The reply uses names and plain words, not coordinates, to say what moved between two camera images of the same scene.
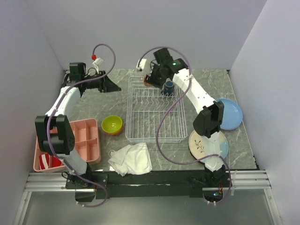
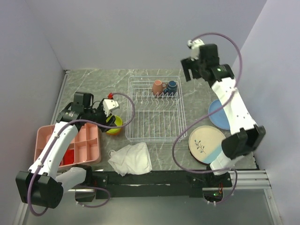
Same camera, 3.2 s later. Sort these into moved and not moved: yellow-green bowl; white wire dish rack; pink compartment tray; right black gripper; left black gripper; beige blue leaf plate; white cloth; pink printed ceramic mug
Moved: left black gripper; pink printed ceramic mug; right black gripper
Not moved: beige blue leaf plate; yellow-green bowl; white wire dish rack; pink compartment tray; white cloth
